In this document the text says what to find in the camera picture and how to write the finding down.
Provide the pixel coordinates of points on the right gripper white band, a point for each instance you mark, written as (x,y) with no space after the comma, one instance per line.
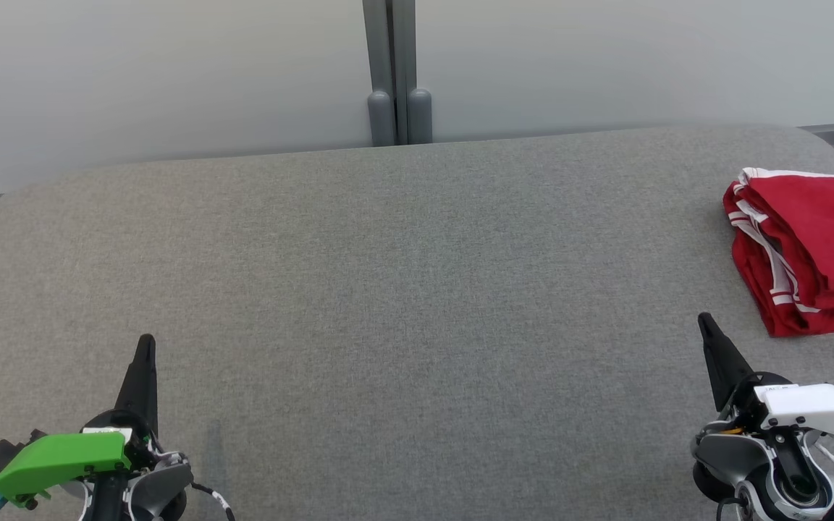
(808,409)

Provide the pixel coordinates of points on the red jersey shirt white sleeves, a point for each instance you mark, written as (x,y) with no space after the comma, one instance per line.
(786,315)

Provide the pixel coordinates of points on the grey fabric sofa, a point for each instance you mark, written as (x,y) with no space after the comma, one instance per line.
(417,289)

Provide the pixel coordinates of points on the red shorts white stripe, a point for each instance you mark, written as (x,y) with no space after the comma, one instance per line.
(808,224)

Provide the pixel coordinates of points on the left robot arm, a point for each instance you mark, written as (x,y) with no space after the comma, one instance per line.
(156,492)

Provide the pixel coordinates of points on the grey partition post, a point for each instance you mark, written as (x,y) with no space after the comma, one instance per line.
(419,116)
(381,116)

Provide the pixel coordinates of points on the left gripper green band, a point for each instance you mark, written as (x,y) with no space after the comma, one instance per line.
(62,456)

